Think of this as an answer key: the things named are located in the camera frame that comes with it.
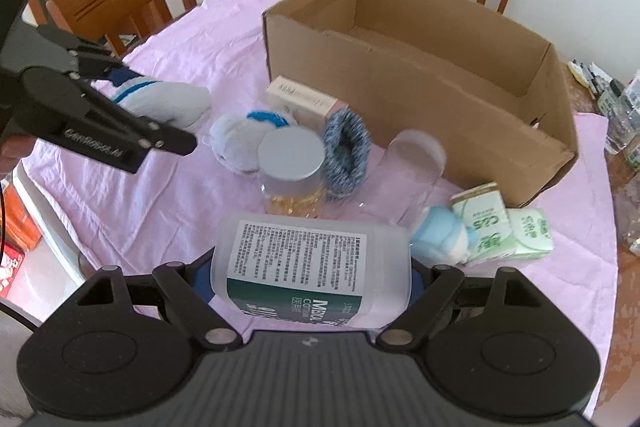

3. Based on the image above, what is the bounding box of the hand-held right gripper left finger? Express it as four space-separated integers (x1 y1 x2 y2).
75 254 243 351

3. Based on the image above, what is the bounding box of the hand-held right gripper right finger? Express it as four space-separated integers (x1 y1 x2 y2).
377 256 538 353

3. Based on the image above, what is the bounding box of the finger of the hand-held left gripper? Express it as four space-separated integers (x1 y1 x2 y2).
36 24 126 82
55 79 198 174

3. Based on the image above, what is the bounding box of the white sock blue stripe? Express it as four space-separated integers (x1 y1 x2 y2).
102 67 212 132

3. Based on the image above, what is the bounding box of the white bottle with green label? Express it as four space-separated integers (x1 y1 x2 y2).
210 213 413 328

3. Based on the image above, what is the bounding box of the grey blue fuzzy sock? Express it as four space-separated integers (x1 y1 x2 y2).
320 104 372 202

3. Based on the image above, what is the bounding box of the clear jar with grey lid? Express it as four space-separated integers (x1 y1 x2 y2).
257 127 327 219

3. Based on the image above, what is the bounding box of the brown cardboard box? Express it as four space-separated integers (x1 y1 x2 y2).
262 0 578 208

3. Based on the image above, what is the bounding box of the light blue plush toy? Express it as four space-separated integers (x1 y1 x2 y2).
410 204 471 265

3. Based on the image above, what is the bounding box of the pink cloth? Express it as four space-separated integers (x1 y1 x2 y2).
20 0 621 425

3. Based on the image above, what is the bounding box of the green tissue packet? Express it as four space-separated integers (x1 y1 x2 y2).
505 207 555 258
450 182 511 265

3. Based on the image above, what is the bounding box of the white blue plush toy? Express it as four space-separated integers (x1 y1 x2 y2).
209 109 301 175

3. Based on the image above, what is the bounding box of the orange box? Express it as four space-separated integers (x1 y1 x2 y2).
2 184 43 253

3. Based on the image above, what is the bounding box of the clear plastic cup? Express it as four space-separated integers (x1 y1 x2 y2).
359 129 447 228

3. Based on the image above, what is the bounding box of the red packet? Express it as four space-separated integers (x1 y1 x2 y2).
0 239 26 300

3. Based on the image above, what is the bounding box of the small beige carton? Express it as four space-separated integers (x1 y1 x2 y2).
265 76 351 132

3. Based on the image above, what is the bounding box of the clear water bottle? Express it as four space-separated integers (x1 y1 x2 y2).
597 77 640 172

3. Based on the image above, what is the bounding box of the bunch of marker pens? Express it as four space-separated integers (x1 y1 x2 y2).
567 59 613 100

